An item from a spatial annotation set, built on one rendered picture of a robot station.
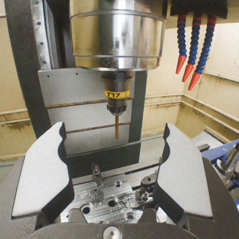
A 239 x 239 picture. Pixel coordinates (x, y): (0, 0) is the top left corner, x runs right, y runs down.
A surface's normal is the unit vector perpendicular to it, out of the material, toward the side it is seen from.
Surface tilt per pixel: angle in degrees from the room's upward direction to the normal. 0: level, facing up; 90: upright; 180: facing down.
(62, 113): 90
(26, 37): 90
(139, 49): 90
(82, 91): 90
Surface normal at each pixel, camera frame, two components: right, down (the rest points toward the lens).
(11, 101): 0.33, 0.46
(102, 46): -0.19, 0.47
